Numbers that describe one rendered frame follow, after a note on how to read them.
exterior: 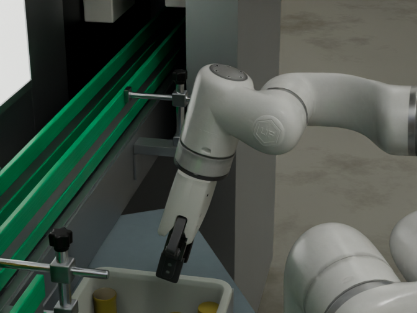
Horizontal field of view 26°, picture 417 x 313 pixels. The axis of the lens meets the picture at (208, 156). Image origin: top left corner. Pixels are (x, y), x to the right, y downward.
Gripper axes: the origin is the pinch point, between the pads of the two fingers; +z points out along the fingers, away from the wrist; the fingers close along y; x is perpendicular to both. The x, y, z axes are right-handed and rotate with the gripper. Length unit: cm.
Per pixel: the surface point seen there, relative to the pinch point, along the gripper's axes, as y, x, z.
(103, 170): -32.3, -19.9, 8.7
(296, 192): -209, 16, 90
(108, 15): -83, -38, -1
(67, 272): 14.1, -10.9, -2.0
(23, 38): -43, -42, -6
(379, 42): -420, 37, 84
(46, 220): -8.2, -21.3, 6.7
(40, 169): -24.3, -28.9, 8.1
